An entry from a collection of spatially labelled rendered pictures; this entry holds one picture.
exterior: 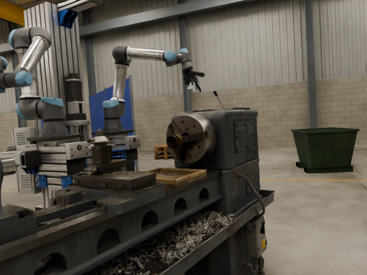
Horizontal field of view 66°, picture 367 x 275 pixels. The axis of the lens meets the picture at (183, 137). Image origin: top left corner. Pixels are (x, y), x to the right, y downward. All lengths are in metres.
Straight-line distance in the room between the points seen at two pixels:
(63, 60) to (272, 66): 10.23
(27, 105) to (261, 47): 10.76
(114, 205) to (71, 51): 1.39
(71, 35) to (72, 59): 0.17
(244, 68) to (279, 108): 2.10
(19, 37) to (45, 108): 0.43
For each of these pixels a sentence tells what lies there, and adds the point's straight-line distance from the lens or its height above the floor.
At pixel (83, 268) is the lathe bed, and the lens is 1.17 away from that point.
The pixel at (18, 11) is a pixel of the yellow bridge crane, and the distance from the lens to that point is 14.80.
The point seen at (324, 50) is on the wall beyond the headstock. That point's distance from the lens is 11.93.
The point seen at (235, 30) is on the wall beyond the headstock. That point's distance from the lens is 12.35.
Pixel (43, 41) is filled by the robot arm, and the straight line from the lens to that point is 1.86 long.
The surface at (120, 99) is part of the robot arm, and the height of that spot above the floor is 1.41.
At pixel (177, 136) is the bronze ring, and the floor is 1.11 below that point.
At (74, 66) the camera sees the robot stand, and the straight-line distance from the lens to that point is 2.21.
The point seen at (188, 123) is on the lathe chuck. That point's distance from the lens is 1.79.
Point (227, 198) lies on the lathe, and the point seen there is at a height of 0.68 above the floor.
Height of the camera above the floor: 1.19
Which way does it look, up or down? 3 degrees down
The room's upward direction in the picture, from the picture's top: 4 degrees counter-clockwise
